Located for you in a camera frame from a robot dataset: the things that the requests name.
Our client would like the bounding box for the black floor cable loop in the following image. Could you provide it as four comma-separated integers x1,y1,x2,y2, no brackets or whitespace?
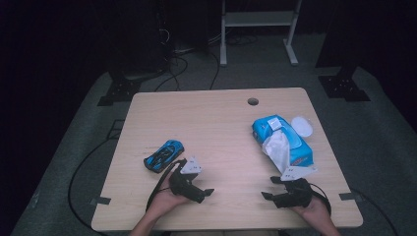
153,54,190,92

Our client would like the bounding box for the black tape strip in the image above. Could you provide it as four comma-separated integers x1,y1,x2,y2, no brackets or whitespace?
89,196,112,207
338,192,363,202

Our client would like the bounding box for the thin black floor cable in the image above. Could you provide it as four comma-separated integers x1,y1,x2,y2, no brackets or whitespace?
208,51,221,91

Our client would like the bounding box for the black stand base plate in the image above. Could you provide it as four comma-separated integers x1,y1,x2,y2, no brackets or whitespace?
96,78,143,107
318,74,372,102

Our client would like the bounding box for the person's left hand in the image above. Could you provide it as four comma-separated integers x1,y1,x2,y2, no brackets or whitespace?
147,176,192,217

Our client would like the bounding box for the blue wet wipes pack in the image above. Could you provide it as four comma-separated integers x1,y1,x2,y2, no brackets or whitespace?
251,114,315,168

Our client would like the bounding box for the white wet wipe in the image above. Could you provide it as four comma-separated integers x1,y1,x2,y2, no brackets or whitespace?
262,130,291,174

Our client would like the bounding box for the person's right hand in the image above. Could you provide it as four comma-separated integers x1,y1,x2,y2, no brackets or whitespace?
290,196,330,226

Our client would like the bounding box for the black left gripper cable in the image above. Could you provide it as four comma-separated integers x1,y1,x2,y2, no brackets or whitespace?
146,158,188,212

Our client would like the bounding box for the dark cabinet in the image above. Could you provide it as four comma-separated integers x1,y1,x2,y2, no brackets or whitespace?
106,0,173,78

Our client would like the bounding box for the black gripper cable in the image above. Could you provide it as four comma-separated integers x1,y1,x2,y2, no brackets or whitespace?
308,182,332,217
146,158,188,212

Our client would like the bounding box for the white metal stand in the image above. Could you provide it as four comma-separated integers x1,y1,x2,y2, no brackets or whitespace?
219,0,303,68

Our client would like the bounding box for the long black floor cable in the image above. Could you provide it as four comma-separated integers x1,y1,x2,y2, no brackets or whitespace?
67,137,116,235

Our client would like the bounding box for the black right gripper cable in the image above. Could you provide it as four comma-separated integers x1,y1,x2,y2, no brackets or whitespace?
308,182,332,217

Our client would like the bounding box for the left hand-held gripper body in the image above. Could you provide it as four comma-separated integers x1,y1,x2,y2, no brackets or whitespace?
168,156,207,205

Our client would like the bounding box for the blue toy car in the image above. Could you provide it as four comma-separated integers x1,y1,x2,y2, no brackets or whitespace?
143,139,185,174

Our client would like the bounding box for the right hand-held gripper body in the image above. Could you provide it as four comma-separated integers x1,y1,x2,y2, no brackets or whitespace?
272,166,319,209

